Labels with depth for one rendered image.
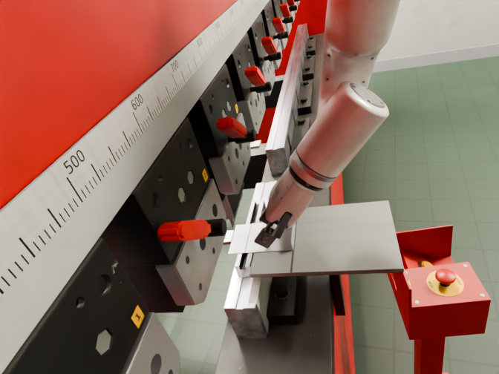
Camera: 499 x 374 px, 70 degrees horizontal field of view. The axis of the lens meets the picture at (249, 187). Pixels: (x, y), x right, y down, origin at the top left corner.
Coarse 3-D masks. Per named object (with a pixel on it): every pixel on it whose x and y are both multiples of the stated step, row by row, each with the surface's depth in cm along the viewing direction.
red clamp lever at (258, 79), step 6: (252, 66) 61; (246, 72) 61; (252, 72) 61; (258, 72) 61; (252, 78) 62; (258, 78) 62; (264, 78) 66; (252, 84) 65; (258, 84) 65; (264, 84) 68; (270, 84) 68; (252, 90) 69; (258, 90) 68; (264, 90) 68; (270, 90) 69
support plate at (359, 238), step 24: (312, 216) 74; (336, 216) 72; (360, 216) 71; (384, 216) 69; (312, 240) 68; (336, 240) 67; (360, 240) 65; (384, 240) 64; (264, 264) 66; (288, 264) 65; (312, 264) 64; (336, 264) 62; (360, 264) 61; (384, 264) 60
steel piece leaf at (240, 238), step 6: (240, 228) 76; (246, 228) 76; (234, 234) 75; (240, 234) 75; (246, 234) 74; (234, 240) 74; (240, 240) 73; (246, 240) 73; (234, 246) 72; (240, 246) 72; (246, 246) 71; (234, 252) 71; (240, 252) 70
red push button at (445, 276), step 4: (436, 272) 78; (440, 272) 78; (444, 272) 78; (448, 272) 77; (452, 272) 77; (436, 276) 78; (440, 276) 77; (444, 276) 77; (448, 276) 77; (452, 276) 76; (440, 280) 77; (444, 280) 76; (448, 280) 76; (452, 280) 76; (440, 284) 79; (444, 284) 78; (448, 284) 78
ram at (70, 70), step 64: (0, 0) 20; (64, 0) 25; (128, 0) 32; (192, 0) 47; (0, 64) 19; (64, 64) 24; (128, 64) 31; (0, 128) 19; (64, 128) 23; (0, 192) 19; (128, 192) 29; (64, 256) 22; (0, 320) 18
